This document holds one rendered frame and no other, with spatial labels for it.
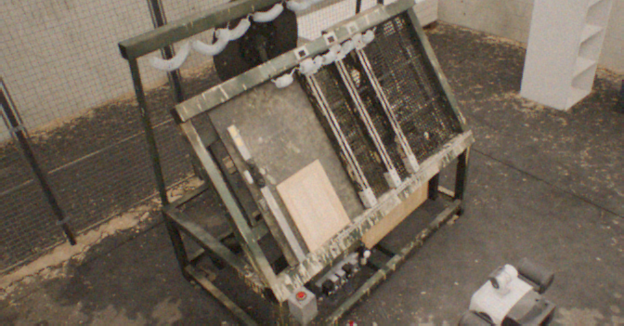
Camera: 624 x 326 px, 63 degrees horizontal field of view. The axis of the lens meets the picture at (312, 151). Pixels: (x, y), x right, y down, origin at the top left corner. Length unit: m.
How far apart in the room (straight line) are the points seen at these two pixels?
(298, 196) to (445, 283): 1.60
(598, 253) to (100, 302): 4.13
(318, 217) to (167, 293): 1.72
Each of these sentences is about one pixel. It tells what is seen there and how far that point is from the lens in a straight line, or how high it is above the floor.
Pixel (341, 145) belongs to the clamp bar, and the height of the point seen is 1.33.
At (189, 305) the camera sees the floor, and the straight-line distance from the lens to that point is 4.44.
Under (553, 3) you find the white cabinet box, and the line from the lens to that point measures 6.33.
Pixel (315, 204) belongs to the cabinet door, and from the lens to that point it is 3.36.
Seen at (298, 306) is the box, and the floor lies 0.92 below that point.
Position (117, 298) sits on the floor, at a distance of 4.73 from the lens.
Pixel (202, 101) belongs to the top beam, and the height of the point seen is 1.91.
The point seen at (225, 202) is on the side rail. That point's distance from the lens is 3.02.
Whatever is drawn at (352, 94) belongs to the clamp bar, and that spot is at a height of 1.55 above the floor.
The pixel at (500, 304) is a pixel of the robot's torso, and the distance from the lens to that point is 2.50.
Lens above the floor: 3.27
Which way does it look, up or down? 34 degrees down
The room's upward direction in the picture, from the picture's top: 6 degrees counter-clockwise
